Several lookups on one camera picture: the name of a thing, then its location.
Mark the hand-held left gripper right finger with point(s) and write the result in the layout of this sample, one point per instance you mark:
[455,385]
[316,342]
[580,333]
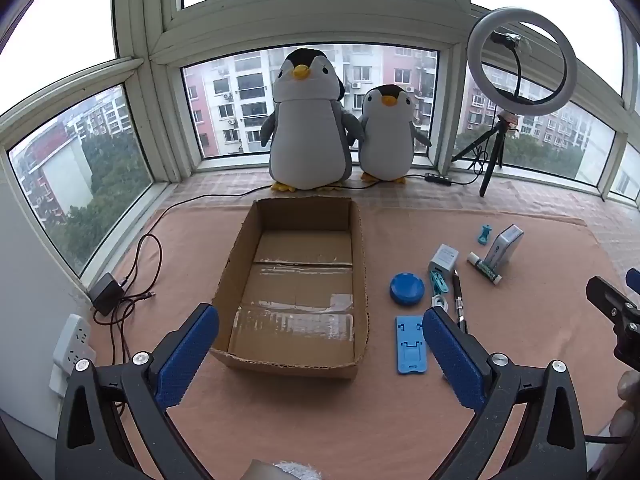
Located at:
[452,355]

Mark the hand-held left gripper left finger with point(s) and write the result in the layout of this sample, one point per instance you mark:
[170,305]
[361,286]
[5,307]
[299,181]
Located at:
[190,345]

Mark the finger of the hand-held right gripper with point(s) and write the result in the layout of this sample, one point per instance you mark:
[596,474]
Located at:
[612,302]
[634,279]

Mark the blue phone stand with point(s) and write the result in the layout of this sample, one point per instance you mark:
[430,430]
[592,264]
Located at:
[410,352]

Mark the black pen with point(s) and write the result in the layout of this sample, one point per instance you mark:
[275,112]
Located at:
[458,295]

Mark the teal plastic clip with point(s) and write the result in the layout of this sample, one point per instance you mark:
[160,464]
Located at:
[437,282]

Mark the blue round lid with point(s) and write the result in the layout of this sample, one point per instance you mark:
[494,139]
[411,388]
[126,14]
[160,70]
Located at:
[406,288]

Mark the white lip balm tube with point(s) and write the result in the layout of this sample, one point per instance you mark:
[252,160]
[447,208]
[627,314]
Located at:
[484,269]

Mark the white wall charger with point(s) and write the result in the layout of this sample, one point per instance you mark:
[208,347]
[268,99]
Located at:
[442,260]

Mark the brown cardboard box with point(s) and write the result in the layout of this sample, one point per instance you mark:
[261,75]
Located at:
[295,305]

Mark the silver white box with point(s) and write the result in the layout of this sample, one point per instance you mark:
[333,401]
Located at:
[505,247]

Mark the person's right hand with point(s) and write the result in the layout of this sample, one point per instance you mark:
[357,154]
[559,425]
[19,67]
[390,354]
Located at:
[631,410]

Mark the black power adapter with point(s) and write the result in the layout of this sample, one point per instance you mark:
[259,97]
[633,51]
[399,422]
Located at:
[107,294]

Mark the white power strip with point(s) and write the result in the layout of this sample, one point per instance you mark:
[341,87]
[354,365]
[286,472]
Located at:
[72,345]

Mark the teal ringed holder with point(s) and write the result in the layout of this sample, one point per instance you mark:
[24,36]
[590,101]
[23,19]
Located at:
[484,235]

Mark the black power strip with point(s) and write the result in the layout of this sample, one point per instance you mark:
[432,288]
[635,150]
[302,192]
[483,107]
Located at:
[438,177]

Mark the black tripod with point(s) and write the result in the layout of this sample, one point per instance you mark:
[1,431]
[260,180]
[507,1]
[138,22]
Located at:
[492,160]

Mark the small penguin plush toy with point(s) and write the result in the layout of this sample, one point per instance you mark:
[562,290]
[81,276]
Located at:
[387,135]

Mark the large penguin plush toy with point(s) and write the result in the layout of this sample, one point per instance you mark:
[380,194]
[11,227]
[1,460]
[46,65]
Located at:
[307,130]

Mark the black phone clamp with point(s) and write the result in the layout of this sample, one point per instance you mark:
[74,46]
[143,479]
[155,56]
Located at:
[507,39]

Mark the white window frame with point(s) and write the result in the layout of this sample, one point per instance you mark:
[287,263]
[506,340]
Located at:
[150,35]

